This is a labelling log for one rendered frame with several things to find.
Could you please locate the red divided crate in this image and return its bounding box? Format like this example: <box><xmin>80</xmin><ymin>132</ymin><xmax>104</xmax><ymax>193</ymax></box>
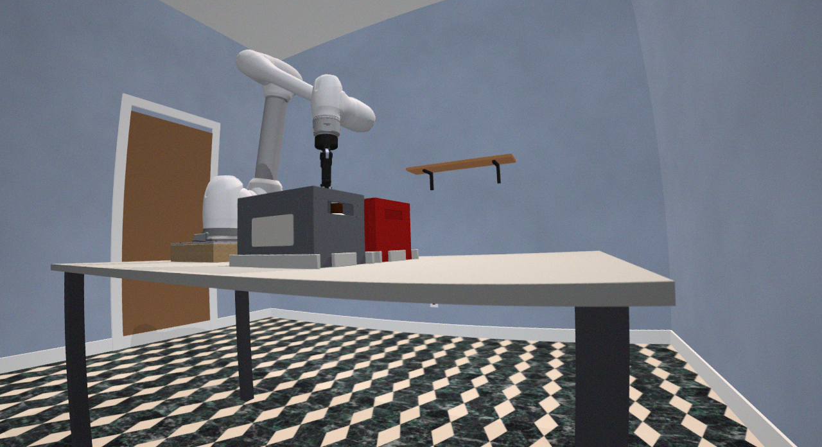
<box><xmin>364</xmin><ymin>198</ymin><xmax>412</xmax><ymax>262</ymax></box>

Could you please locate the dark grey crate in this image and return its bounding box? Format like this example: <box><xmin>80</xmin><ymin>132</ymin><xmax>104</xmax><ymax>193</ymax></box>
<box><xmin>238</xmin><ymin>186</ymin><xmax>365</xmax><ymax>268</ymax></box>

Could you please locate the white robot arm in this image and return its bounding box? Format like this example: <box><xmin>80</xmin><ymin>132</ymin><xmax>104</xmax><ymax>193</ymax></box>
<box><xmin>191</xmin><ymin>49</ymin><xmax>376</xmax><ymax>243</ymax></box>

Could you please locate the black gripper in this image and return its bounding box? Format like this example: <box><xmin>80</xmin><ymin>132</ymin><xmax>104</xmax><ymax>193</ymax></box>
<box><xmin>315</xmin><ymin>134</ymin><xmax>338</xmax><ymax>189</ymax></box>

